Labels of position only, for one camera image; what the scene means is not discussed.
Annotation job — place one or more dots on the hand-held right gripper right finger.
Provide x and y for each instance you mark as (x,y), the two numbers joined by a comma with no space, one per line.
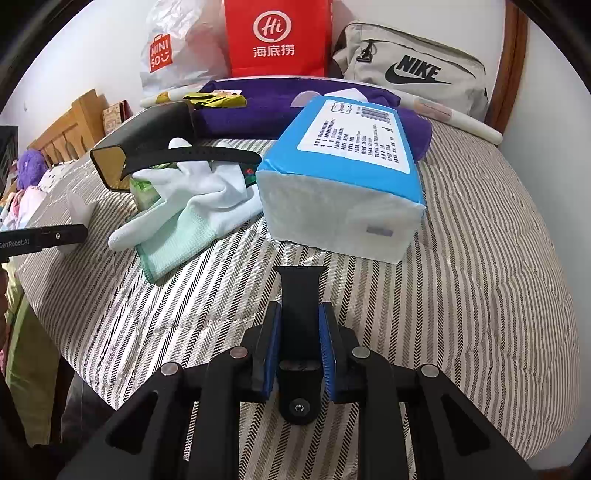
(325,355)

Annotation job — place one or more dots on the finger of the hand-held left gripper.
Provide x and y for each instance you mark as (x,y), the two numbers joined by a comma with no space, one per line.
(60,236)

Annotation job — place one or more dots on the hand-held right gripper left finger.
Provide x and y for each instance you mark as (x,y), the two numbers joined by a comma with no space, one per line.
(272,350)

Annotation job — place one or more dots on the translucent plastic bag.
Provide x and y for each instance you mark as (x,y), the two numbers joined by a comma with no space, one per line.
(78,210)

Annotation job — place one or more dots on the green tissue pack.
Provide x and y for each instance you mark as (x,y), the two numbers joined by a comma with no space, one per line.
(143,194)

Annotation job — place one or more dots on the mint green cloth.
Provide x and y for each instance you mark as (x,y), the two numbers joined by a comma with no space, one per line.
(173,261)

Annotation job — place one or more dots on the dark tea tin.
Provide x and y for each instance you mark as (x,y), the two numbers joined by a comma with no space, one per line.
(152,124)

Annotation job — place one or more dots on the white glove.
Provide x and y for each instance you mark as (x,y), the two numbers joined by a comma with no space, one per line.
(203,184)

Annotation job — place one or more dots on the blue tissue pack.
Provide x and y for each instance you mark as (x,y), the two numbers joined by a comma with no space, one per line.
(341,184)

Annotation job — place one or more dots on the green plastic wrapper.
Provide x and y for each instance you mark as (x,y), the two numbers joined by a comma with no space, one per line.
(250,175)

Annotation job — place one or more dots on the colourful printed quilt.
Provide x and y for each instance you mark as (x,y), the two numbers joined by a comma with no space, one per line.
(21,207)

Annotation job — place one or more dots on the purple plush toy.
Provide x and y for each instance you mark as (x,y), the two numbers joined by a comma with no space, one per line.
(30,168)

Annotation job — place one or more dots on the wooden headboard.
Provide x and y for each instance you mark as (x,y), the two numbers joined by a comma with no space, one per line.
(69,129)

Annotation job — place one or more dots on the pale green blanket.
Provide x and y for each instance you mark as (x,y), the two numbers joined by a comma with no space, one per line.
(32,350)

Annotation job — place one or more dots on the brown notebook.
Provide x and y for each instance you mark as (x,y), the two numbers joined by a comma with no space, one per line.
(115,117)

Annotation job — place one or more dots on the striped quilted mattress pad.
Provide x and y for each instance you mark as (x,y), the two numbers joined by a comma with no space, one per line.
(461,277)

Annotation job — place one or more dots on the purple towel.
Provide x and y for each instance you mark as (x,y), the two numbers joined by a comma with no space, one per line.
(240,120)

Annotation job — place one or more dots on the white plastic shopping bag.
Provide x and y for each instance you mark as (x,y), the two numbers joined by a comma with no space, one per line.
(184,46)

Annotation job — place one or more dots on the rolled printed paper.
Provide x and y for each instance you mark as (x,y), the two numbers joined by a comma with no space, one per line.
(461,121)

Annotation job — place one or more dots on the red paper bag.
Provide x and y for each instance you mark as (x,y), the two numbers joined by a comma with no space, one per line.
(277,41)

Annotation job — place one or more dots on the grey waist bag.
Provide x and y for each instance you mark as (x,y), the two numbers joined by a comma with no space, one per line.
(406,69)

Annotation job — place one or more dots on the wooden door frame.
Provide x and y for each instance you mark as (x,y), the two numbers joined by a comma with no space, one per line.
(508,60)

